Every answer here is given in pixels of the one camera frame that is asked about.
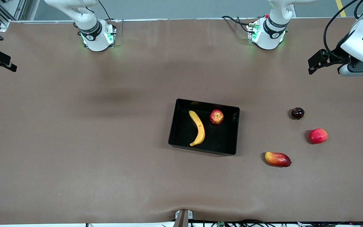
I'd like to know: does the small red yellow apple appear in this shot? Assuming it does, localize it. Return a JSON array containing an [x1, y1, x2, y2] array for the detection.
[[209, 109, 224, 125]]

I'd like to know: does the black plastic tray box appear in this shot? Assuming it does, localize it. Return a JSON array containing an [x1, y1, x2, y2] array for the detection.
[[168, 98, 240, 156]]

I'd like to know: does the yellow banana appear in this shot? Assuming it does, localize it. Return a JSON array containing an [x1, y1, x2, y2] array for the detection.
[[188, 110, 206, 147]]

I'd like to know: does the dark purple plum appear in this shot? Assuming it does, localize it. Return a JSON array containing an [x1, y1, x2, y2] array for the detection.
[[291, 107, 305, 120]]

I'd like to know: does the red peach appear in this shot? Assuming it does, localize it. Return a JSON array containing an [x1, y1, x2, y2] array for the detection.
[[309, 128, 329, 144]]

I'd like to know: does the red yellow mango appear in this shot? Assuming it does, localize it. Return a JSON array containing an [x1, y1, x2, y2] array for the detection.
[[265, 152, 292, 167]]

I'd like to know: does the brown table mat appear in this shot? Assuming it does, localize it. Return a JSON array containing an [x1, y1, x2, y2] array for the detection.
[[0, 17, 363, 225]]

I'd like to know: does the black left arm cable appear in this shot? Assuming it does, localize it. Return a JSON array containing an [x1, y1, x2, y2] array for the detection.
[[323, 0, 363, 62]]

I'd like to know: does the black left base cable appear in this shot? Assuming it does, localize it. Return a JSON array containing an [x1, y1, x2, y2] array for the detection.
[[221, 15, 254, 33]]

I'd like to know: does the black base cable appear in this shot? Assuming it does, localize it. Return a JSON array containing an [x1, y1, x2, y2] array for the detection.
[[98, 0, 124, 30], [221, 15, 254, 33]]

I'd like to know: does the black right base cable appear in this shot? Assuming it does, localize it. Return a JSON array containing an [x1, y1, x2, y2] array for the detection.
[[98, 0, 124, 30]]

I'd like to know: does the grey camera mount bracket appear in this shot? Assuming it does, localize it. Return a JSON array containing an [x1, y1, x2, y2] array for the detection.
[[173, 209, 194, 227]]

